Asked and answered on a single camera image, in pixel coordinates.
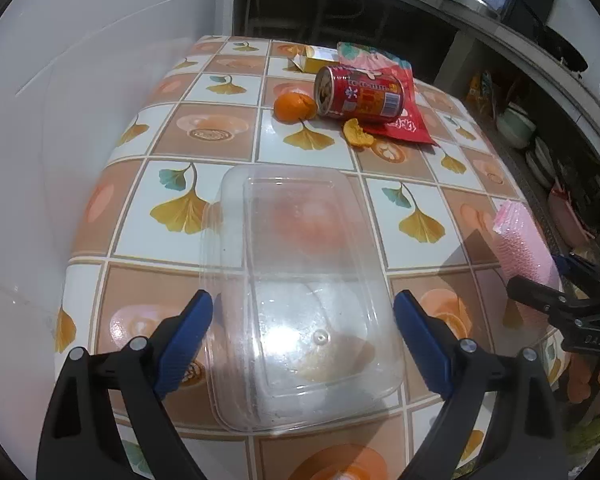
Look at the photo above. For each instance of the metal pot lid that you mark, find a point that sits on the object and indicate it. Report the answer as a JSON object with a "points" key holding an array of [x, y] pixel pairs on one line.
{"points": [[472, 5]]}

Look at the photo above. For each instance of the green and white pot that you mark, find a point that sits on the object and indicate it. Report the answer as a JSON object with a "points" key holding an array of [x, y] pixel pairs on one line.
{"points": [[515, 127]]}

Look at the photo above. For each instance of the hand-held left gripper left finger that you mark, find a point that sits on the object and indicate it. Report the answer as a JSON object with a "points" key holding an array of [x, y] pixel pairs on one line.
{"points": [[185, 345]]}

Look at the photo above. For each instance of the pink bubble wrap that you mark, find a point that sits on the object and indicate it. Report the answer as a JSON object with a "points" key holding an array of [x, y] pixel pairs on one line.
{"points": [[522, 245]]}

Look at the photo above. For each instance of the orange peel piece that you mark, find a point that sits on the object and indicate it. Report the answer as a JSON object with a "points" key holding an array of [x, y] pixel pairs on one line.
{"points": [[355, 135]]}

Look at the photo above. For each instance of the stack of white plates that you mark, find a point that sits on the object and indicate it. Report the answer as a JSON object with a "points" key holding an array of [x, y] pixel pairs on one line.
{"points": [[540, 162]]}

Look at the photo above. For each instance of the concrete kitchen counter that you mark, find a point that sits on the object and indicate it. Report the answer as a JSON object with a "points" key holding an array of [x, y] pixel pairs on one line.
{"points": [[530, 57]]}

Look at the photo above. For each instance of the pink plastic bowl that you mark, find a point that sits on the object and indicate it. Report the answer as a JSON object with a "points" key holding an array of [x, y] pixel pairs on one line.
{"points": [[567, 217]]}

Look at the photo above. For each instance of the red drink can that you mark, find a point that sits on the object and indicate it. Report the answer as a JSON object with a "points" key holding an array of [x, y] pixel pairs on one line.
{"points": [[360, 95]]}

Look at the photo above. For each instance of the yellow snack bag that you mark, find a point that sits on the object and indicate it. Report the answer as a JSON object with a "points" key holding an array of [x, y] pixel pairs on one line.
{"points": [[480, 95]]}

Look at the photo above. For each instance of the black wok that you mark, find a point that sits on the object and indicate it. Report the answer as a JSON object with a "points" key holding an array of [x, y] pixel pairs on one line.
{"points": [[567, 55]]}

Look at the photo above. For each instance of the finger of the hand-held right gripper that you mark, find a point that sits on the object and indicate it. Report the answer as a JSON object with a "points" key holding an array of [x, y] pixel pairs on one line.
{"points": [[535, 292], [580, 267]]}

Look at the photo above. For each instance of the red snack bag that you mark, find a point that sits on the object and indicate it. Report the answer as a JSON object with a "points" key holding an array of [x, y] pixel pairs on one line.
{"points": [[415, 110]]}

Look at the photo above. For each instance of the mandarin orange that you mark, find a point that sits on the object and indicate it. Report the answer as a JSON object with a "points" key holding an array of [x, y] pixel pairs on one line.
{"points": [[292, 107]]}

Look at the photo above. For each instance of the white and yellow carton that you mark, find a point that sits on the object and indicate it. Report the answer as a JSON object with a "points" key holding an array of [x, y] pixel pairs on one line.
{"points": [[315, 62]]}

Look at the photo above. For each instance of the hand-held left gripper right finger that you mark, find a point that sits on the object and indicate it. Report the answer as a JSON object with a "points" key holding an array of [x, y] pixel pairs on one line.
{"points": [[425, 345]]}

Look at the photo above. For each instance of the person's right hand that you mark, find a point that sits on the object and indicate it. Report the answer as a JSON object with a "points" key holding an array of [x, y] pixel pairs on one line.
{"points": [[590, 380]]}

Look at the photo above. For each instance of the clear plastic container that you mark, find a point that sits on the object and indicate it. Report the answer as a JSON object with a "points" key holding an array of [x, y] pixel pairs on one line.
{"points": [[300, 260]]}

